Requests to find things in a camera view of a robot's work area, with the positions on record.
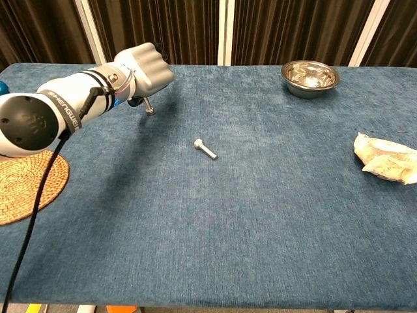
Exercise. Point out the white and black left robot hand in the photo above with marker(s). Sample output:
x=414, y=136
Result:
x=150, y=70

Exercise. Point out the silver bolt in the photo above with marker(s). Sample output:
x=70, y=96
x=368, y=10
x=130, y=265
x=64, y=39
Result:
x=206, y=149
x=149, y=107

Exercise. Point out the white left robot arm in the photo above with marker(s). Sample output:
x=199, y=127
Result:
x=65, y=94

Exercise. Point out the dark brown curtain panel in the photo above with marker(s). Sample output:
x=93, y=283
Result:
x=39, y=29
x=293, y=29
x=163, y=26
x=400, y=32

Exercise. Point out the blue spray bottle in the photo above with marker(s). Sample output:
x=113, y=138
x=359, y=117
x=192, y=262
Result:
x=2, y=87

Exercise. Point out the stainless steel bowl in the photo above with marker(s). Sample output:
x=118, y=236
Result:
x=309, y=80

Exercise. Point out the blue fabric tablecloth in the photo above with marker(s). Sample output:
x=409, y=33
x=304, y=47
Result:
x=228, y=212

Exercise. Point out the round woven rattan coaster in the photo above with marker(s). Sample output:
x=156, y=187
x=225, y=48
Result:
x=23, y=189

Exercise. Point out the crumpled clear plastic packet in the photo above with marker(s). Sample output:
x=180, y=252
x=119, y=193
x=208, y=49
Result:
x=387, y=159

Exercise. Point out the white partition frame post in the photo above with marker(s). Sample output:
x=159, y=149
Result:
x=226, y=32
x=369, y=32
x=92, y=36

